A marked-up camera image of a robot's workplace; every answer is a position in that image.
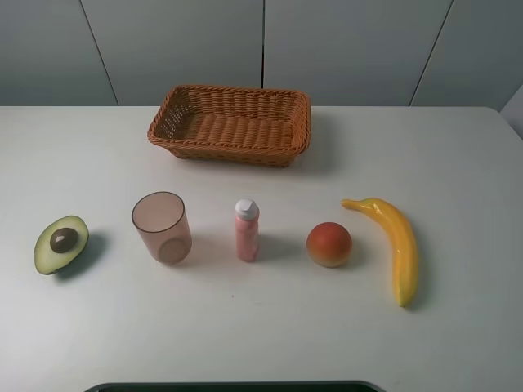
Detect brown wicker basket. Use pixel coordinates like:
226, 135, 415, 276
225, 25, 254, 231
147, 85, 311, 167

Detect yellow plastic banana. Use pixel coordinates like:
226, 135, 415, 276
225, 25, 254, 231
341, 198, 419, 308

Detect pink bottle white cap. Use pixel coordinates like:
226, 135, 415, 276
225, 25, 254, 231
235, 199, 259, 262

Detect translucent pink plastic cup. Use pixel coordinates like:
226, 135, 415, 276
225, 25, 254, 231
131, 191, 192, 265

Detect halved avocado with pit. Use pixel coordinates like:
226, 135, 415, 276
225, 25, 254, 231
34, 216, 89, 275

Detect red orange round fruit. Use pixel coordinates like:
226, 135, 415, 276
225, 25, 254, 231
306, 222, 353, 268

